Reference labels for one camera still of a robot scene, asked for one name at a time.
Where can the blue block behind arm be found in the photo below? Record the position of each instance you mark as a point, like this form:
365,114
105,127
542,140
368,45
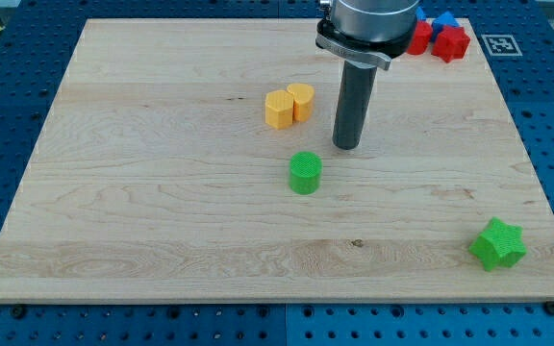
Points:
420,14

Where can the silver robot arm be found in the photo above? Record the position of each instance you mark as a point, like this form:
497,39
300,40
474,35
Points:
372,20

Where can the yellow hexagon block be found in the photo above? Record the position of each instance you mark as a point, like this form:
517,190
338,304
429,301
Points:
278,109

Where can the green cylinder block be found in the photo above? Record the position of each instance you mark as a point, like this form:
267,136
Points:
305,172

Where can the yellow heart block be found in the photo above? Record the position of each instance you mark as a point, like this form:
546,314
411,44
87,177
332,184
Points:
304,101

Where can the wooden board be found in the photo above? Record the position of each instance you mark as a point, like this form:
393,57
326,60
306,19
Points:
155,179

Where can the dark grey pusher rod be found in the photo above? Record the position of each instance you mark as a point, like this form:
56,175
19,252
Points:
356,85

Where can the red round block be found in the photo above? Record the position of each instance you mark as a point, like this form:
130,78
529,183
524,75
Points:
421,38

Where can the red star block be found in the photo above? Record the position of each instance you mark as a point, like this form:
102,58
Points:
451,44

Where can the blue triangle block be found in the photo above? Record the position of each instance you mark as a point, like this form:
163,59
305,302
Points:
446,19

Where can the green star block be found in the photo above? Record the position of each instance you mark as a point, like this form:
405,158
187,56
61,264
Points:
499,244

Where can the white fiducial marker tag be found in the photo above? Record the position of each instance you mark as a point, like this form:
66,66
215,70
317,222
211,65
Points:
500,45

